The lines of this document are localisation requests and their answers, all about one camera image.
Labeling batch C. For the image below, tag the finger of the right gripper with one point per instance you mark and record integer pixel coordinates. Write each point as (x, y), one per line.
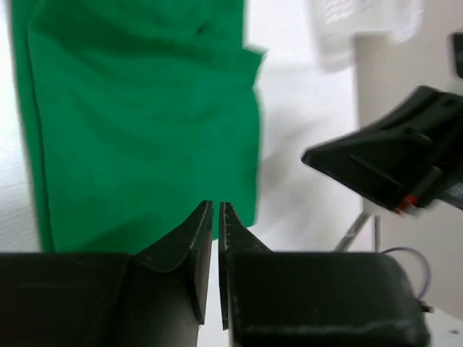
(409, 158)

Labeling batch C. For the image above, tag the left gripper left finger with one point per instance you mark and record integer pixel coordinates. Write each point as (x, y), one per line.
(156, 297)

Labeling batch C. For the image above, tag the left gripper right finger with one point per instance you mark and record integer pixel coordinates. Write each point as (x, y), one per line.
(271, 298)

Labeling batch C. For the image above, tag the green t shirt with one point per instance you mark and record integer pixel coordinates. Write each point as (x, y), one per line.
(134, 112)

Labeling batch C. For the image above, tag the white plastic basket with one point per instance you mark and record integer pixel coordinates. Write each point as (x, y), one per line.
(335, 24)

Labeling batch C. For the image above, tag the aluminium frame rail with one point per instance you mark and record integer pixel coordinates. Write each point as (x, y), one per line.
(354, 231)

